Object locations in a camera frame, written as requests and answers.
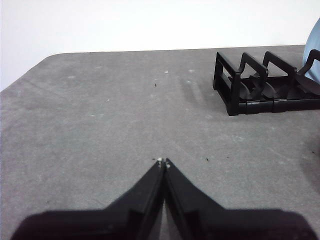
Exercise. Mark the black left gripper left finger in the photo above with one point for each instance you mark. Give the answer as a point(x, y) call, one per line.
point(120, 220)

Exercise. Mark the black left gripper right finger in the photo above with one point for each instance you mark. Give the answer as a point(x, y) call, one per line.
point(215, 222)

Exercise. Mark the black plate rack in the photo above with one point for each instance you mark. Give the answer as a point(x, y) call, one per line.
point(250, 97)

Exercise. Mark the blue plate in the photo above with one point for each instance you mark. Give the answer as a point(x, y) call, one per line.
point(313, 47)

